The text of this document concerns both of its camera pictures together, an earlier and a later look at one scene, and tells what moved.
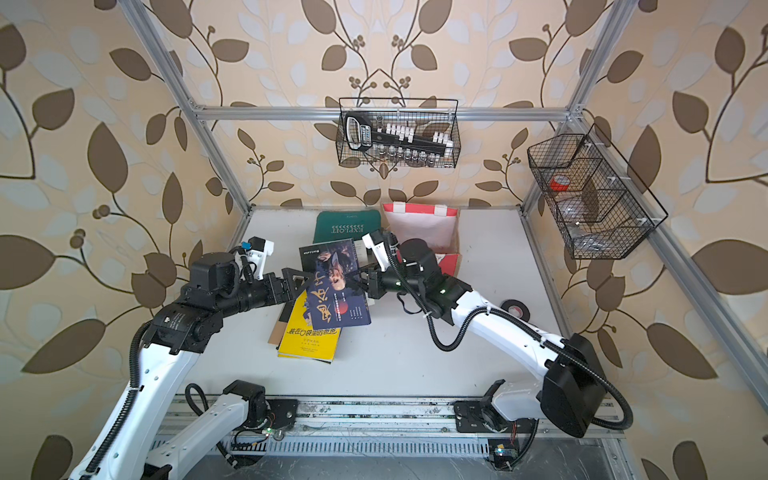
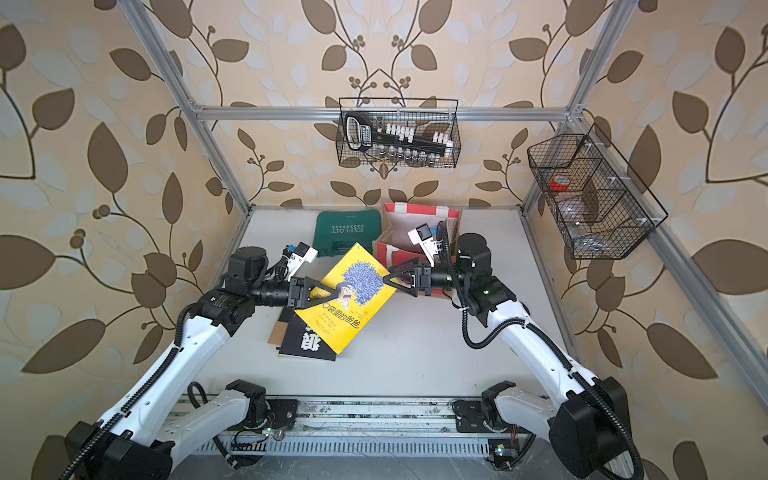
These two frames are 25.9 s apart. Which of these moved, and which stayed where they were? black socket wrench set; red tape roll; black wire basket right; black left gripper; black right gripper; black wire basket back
Moved: black right gripper; black left gripper
Stayed: black wire basket right; black wire basket back; red tape roll; black socket wrench set
